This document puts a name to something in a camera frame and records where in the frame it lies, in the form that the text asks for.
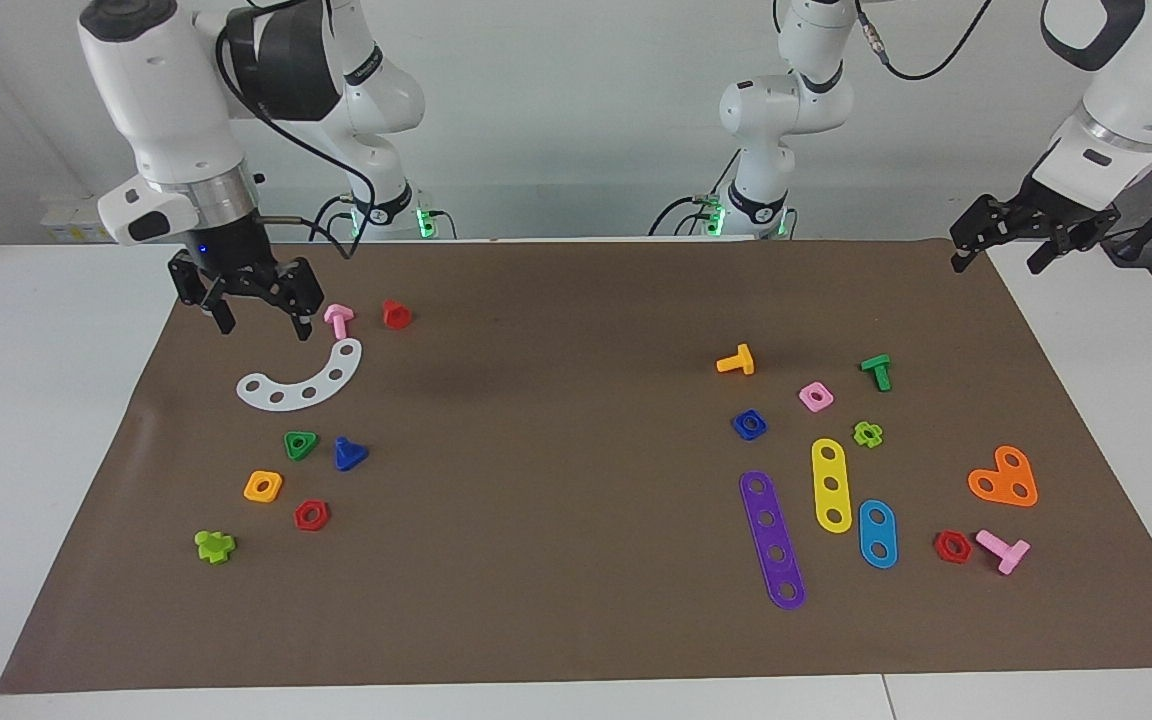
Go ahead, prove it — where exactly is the white curved perforated plate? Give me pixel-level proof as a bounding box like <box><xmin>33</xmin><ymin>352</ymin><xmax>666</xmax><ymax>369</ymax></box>
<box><xmin>236</xmin><ymin>338</ymin><xmax>364</xmax><ymax>412</ymax></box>

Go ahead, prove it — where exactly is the white cardboard box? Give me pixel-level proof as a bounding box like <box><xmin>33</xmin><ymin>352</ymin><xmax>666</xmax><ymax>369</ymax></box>
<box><xmin>41</xmin><ymin>195</ymin><xmax>105</xmax><ymax>244</ymax></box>

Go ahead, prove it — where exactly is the orange heart-shaped plate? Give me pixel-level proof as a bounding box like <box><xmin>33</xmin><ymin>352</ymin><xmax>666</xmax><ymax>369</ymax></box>
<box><xmin>967</xmin><ymin>445</ymin><xmax>1039</xmax><ymax>508</ymax></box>

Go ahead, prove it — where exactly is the yellow three-hole plate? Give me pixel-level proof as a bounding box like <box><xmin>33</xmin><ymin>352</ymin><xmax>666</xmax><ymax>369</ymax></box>
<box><xmin>811</xmin><ymin>438</ymin><xmax>854</xmax><ymax>534</ymax></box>

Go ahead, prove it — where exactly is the blue two-hole plate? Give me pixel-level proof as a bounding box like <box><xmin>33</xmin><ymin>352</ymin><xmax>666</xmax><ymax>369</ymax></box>
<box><xmin>858</xmin><ymin>499</ymin><xmax>899</xmax><ymax>570</ymax></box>

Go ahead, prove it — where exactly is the large pink plastic screw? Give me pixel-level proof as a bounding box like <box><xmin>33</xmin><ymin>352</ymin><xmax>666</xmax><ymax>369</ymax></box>
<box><xmin>975</xmin><ymin>530</ymin><xmax>1031</xmax><ymax>576</ymax></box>

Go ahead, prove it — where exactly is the purple four-hole plate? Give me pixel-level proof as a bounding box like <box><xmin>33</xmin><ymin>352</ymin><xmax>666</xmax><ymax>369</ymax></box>
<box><xmin>739</xmin><ymin>470</ymin><xmax>807</xmax><ymax>611</ymax></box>

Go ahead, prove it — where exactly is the brown table mat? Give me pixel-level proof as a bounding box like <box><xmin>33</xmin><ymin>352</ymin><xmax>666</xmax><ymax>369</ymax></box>
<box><xmin>0</xmin><ymin>238</ymin><xmax>1152</xmax><ymax>694</ymax></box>

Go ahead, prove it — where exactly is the black base power cable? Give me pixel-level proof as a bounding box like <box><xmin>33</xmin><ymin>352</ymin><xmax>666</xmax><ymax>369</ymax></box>
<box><xmin>309</xmin><ymin>195</ymin><xmax>353</xmax><ymax>243</ymax></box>
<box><xmin>649</xmin><ymin>195</ymin><xmax>727</xmax><ymax>238</ymax></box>

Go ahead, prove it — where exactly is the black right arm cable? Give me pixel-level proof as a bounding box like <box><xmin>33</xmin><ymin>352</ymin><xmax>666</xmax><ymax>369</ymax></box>
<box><xmin>216</xmin><ymin>20</ymin><xmax>377</xmax><ymax>261</ymax></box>

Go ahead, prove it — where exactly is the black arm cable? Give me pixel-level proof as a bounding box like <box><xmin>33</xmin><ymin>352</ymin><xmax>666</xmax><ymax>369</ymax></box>
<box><xmin>854</xmin><ymin>0</ymin><xmax>995</xmax><ymax>82</ymax></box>
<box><xmin>216</xmin><ymin>20</ymin><xmax>377</xmax><ymax>261</ymax></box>

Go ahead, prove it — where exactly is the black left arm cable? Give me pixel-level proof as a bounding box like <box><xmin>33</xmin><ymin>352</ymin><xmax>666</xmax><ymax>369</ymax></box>
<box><xmin>854</xmin><ymin>0</ymin><xmax>995</xmax><ymax>82</ymax></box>

